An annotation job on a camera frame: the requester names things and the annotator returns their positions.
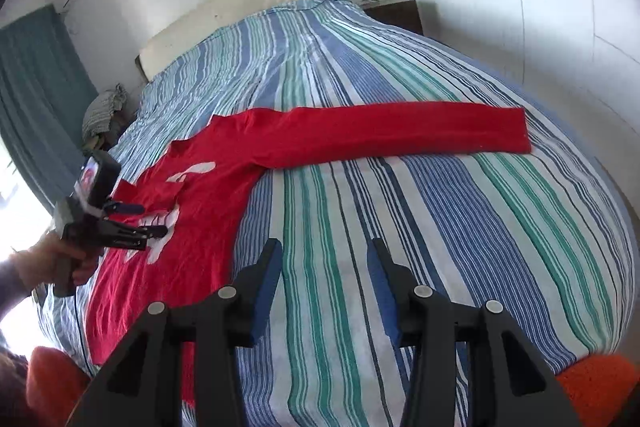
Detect teal curtain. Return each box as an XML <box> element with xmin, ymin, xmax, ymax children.
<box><xmin>0</xmin><ymin>4</ymin><xmax>100</xmax><ymax>212</ymax></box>

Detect dark wooden nightstand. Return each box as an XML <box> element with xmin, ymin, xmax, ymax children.
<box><xmin>362</xmin><ymin>0</ymin><xmax>425</xmax><ymax>36</ymax></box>

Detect cream padded headboard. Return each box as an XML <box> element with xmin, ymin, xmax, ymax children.
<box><xmin>135</xmin><ymin>0</ymin><xmax>342</xmax><ymax>82</ymax></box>

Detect red sweater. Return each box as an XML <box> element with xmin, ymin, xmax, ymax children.
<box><xmin>85</xmin><ymin>103</ymin><xmax>532</xmax><ymax>408</ymax></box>

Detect black cable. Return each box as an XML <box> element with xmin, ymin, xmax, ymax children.
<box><xmin>34</xmin><ymin>284</ymin><xmax>93</xmax><ymax>375</ymax></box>

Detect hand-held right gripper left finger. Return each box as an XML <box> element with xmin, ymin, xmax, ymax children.
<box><xmin>65</xmin><ymin>238</ymin><xmax>284</xmax><ymax>427</ymax></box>

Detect striped bed sheet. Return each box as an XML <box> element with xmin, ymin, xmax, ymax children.
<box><xmin>37</xmin><ymin>0</ymin><xmax>640</xmax><ymax>427</ymax></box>

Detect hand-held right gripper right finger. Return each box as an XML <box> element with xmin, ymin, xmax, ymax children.
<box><xmin>366</xmin><ymin>238</ymin><xmax>584</xmax><ymax>427</ymax></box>

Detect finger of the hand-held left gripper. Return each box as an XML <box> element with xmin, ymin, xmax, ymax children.
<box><xmin>102</xmin><ymin>201</ymin><xmax>146</xmax><ymax>218</ymax></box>
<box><xmin>99</xmin><ymin>217</ymin><xmax>169</xmax><ymax>253</ymax></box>

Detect person's left hand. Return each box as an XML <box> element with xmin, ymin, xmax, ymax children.
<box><xmin>26</xmin><ymin>231</ymin><xmax>99</xmax><ymax>289</ymax></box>

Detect pile of checked clothes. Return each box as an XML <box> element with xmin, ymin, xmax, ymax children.
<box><xmin>81</xmin><ymin>84</ymin><xmax>129</xmax><ymax>145</ymax></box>

